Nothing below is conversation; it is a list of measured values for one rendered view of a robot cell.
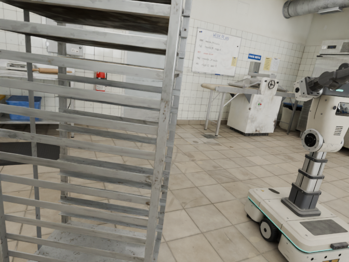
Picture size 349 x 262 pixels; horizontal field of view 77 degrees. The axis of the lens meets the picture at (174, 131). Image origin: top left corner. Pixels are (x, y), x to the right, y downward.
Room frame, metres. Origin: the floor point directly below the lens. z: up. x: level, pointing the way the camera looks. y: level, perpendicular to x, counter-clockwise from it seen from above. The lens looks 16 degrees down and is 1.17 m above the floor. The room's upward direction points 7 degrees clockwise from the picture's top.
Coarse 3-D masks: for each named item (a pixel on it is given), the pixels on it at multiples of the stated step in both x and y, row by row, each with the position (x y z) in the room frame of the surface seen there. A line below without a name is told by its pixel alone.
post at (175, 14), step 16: (176, 0) 0.66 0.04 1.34; (176, 16) 0.66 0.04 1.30; (176, 32) 0.66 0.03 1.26; (176, 48) 0.66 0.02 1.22; (160, 112) 0.66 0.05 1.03; (160, 128) 0.66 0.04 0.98; (160, 144) 0.66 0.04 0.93; (160, 160) 0.66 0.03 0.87; (160, 176) 0.66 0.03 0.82; (144, 256) 0.66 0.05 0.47
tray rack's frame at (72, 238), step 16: (64, 48) 1.16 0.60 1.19; (32, 80) 0.95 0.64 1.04; (32, 96) 0.95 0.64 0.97; (32, 128) 0.94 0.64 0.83; (32, 144) 0.93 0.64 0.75; (0, 176) 0.73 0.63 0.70; (64, 176) 1.15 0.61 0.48; (0, 192) 0.72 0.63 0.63; (64, 192) 1.15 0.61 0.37; (0, 208) 0.71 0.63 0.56; (0, 224) 0.71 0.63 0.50; (80, 224) 1.15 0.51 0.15; (0, 240) 0.70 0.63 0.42; (64, 240) 1.01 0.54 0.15; (80, 240) 1.03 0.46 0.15; (96, 240) 1.04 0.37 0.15; (112, 240) 1.06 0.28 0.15; (160, 240) 1.11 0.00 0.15; (0, 256) 0.70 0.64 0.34; (48, 256) 0.90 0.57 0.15; (64, 256) 0.91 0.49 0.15; (80, 256) 0.92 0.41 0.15; (96, 256) 0.94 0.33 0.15
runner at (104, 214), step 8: (8, 200) 0.73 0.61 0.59; (16, 200) 0.73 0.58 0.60; (24, 200) 0.72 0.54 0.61; (32, 200) 0.72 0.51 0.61; (48, 208) 0.72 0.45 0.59; (56, 208) 0.72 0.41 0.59; (64, 208) 0.71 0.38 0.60; (72, 208) 0.71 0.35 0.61; (80, 208) 0.71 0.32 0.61; (88, 208) 0.71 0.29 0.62; (96, 216) 0.71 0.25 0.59; (104, 216) 0.70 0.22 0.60; (112, 216) 0.70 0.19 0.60; (120, 216) 0.70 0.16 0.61; (128, 216) 0.70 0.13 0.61; (144, 224) 0.70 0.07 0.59
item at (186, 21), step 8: (192, 0) 1.14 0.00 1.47; (184, 8) 1.12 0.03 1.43; (184, 24) 1.11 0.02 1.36; (184, 40) 1.11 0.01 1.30; (184, 48) 1.11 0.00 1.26; (176, 80) 1.11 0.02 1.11; (176, 88) 1.11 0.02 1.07; (176, 96) 1.11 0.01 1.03; (176, 104) 1.11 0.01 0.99; (176, 120) 1.11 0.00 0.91; (168, 152) 1.11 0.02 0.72; (168, 168) 1.11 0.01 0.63; (168, 184) 1.14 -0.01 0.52; (160, 208) 1.11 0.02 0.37; (160, 224) 1.11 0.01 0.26; (160, 232) 1.11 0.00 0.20
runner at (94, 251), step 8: (8, 232) 0.73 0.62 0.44; (24, 240) 0.72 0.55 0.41; (32, 240) 0.72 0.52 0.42; (40, 240) 0.72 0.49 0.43; (48, 240) 0.72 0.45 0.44; (64, 248) 0.71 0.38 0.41; (72, 248) 0.71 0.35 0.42; (80, 248) 0.71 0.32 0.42; (88, 248) 0.71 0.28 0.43; (96, 248) 0.71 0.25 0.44; (104, 256) 0.70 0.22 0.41; (112, 256) 0.70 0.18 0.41; (120, 256) 0.70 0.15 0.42; (128, 256) 0.70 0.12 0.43; (136, 256) 0.70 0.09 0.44
